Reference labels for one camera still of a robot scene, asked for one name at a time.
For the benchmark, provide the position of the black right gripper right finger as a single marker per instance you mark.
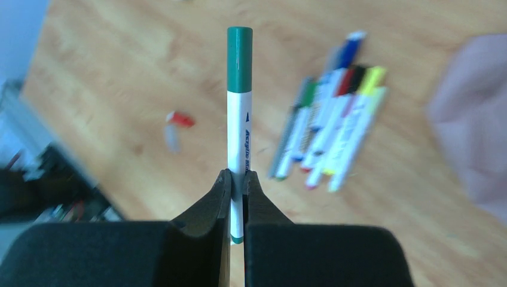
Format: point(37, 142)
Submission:
point(279, 252)

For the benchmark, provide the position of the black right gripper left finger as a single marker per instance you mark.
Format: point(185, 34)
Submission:
point(190, 250)

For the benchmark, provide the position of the clear pen cap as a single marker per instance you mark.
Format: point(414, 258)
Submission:
point(171, 138)

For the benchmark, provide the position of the red pen cap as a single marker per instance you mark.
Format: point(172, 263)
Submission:
point(180, 119)

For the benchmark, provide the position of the green cap white marker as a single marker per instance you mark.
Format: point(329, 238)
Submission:
point(239, 126)
point(294, 149)

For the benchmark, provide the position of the houndstooth pattern pen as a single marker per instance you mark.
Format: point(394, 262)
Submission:
point(311, 105)

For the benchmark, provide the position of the black cap white marker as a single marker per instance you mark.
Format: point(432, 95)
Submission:
point(322, 99)

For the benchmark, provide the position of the purple cap white marker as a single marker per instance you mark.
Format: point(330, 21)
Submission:
point(330, 118)

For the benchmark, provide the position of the yellow cap white marker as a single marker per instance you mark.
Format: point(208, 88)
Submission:
point(359, 94)

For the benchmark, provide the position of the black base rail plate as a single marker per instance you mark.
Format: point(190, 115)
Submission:
point(56, 192)

